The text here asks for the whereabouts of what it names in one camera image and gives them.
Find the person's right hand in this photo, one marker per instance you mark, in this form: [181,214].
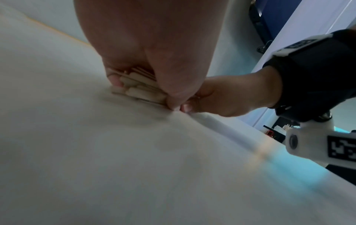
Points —
[239,94]

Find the person's left hand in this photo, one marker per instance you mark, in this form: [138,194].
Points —
[150,33]

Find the bundle of wooden sticks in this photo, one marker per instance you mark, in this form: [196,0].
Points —
[141,90]

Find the blue monitor screen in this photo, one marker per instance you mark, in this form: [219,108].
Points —
[267,22]

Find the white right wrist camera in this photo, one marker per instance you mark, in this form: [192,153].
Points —
[311,142]

